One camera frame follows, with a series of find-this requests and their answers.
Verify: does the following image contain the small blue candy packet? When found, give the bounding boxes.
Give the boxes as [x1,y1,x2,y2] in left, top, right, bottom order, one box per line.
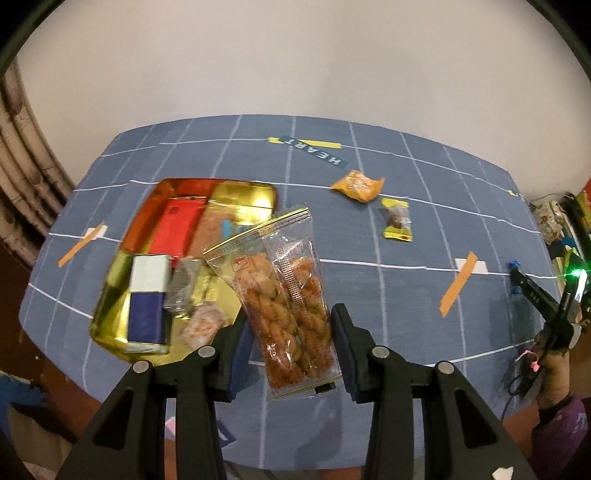
[508,260,524,295]

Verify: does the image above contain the grey sesame cake packet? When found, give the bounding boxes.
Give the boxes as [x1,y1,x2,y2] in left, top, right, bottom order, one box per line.
[163,257,204,314]

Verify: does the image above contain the blue grid tablecloth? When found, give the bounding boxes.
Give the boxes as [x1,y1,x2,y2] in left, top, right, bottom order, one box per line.
[18,114,562,471]

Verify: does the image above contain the clear peanut snack bag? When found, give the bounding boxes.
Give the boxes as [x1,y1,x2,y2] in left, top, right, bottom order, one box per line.
[186,202,235,258]

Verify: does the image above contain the red gold tin box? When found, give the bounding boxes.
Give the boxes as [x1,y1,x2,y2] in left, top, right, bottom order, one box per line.
[90,178,277,365]

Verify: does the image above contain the blue clear candy wrapper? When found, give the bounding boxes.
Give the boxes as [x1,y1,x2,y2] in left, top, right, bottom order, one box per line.
[221,220,235,240]

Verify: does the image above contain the orange snack packet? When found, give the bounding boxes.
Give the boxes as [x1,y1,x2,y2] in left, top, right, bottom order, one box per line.
[329,170,386,204]

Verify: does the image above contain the red snack packet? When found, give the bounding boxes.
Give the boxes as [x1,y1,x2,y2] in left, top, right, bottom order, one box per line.
[148,196,207,267]

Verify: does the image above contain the clear fried snack bag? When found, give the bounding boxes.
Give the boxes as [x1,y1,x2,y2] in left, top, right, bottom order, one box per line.
[204,206,341,399]

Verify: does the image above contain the orange tape strip right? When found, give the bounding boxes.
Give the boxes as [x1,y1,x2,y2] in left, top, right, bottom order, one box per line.
[439,252,478,318]

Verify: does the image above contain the person right hand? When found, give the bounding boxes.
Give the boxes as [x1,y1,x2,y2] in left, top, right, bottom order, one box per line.
[534,332,570,410]

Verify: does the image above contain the beige curtain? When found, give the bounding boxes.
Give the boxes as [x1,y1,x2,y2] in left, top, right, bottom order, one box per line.
[0,61,74,267]

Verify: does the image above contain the yellow clear candy packet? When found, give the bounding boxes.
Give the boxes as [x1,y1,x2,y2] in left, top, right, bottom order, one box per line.
[381,198,413,242]

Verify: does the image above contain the white navy box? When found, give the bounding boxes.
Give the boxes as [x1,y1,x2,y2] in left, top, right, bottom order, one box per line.
[126,255,171,355]

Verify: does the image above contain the orange tape strip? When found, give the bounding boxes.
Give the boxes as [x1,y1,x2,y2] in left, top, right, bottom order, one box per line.
[439,252,478,318]
[57,222,108,268]

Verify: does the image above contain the cluttered side shelf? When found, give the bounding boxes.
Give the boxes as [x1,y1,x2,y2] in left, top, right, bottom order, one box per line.
[530,181,590,275]

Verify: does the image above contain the orange tape strip left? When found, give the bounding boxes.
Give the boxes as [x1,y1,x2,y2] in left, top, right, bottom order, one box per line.
[57,222,108,268]

